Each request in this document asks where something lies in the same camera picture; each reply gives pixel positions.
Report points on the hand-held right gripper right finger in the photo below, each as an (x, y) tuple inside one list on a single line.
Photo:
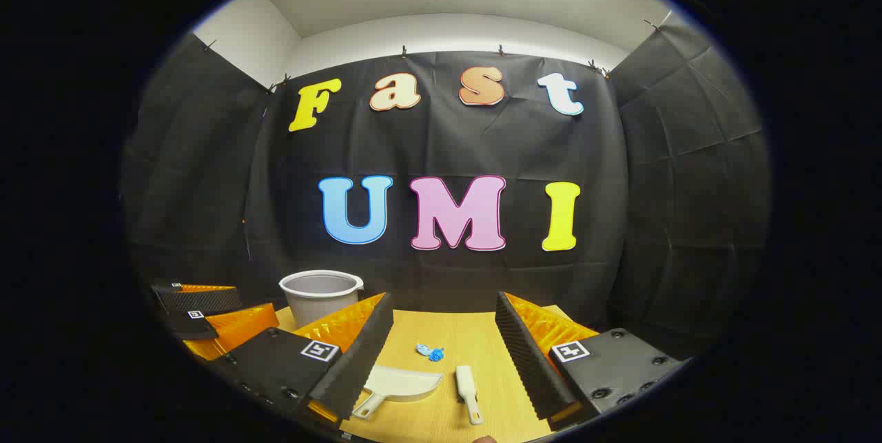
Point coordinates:
[(530, 360)]

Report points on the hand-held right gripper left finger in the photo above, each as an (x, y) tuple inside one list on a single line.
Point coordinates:
[(358, 360)]

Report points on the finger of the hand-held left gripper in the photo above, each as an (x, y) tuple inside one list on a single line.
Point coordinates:
[(196, 326), (207, 302)]

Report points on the grey plastic dustpan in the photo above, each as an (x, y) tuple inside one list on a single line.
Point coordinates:
[(406, 384)]

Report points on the light blue paper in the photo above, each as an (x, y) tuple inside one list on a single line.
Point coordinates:
[(422, 348)]

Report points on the small grey broom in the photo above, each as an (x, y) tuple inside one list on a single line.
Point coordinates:
[(466, 381)]

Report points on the white plastic garbage bin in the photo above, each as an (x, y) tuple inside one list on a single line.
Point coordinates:
[(320, 302)]

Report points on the dark blue paper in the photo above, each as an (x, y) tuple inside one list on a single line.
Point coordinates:
[(437, 355)]

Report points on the wooden desktop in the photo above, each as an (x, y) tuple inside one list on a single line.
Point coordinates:
[(468, 340)]

